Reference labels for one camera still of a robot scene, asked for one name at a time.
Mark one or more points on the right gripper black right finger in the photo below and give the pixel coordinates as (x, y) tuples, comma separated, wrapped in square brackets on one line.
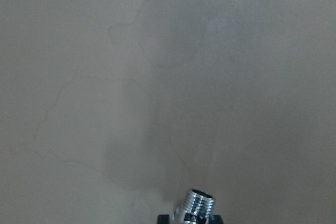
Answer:
[(215, 219)]

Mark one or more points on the silver metal PPR valve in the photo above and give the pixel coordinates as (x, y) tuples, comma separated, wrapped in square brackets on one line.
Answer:
[(197, 207)]

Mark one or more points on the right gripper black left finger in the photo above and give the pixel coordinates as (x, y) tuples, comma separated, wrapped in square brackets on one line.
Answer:
[(163, 219)]

